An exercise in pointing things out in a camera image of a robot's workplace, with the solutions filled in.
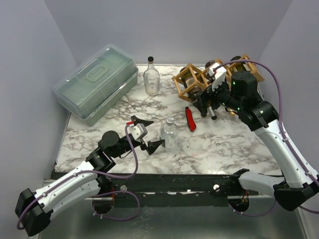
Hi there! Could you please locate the clear glass bottle blue cap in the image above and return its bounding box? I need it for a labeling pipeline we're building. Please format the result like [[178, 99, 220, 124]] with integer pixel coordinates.
[[159, 117, 179, 149]]

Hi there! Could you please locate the green bottle Italia label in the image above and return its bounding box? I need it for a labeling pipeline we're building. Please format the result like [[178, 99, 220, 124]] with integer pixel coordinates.
[[179, 67, 204, 103]]

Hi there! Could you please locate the dark red wine bottle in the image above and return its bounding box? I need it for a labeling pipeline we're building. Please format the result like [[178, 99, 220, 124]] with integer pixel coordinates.
[[205, 60, 216, 74]]

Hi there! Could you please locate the green wine bottle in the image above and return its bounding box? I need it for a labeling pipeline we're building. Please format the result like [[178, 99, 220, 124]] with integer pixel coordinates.
[[230, 55, 250, 73]]

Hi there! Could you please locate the clear flask bottle black cap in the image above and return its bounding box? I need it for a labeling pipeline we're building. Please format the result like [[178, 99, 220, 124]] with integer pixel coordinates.
[[143, 56, 160, 96]]

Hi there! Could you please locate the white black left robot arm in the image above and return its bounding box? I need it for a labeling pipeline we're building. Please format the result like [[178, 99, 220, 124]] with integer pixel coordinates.
[[15, 116, 166, 237]]

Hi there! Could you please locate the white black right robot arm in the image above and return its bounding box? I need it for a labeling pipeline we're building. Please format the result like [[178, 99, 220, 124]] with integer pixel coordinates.
[[205, 71, 319, 211]]

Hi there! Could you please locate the wooden wine rack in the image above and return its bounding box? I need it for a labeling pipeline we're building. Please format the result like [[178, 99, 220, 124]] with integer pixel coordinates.
[[172, 54, 265, 103]]

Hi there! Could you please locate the red black corkscrew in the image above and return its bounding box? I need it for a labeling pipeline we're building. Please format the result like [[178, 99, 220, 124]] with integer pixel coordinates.
[[185, 107, 196, 132]]

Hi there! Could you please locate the green plastic toolbox clear lid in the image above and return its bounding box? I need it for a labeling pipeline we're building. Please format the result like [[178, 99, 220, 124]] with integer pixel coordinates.
[[52, 44, 138, 126]]

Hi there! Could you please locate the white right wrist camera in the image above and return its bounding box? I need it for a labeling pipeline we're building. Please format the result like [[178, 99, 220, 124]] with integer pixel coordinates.
[[207, 62, 227, 91]]

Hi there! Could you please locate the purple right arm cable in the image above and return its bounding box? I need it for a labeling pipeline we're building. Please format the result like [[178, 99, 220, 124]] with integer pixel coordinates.
[[216, 59, 319, 217]]

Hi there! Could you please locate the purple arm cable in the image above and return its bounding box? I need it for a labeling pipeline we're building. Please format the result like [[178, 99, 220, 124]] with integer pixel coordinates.
[[216, 59, 319, 217], [16, 124, 140, 230]]

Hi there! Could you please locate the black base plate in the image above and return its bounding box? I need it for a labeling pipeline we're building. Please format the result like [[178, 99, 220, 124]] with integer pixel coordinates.
[[49, 163, 291, 209]]

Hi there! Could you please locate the aluminium rail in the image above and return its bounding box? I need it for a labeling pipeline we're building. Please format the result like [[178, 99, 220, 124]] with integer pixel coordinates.
[[39, 177, 304, 200]]

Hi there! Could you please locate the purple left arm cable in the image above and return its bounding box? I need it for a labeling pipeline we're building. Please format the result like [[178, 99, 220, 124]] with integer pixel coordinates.
[[16, 124, 140, 230]]

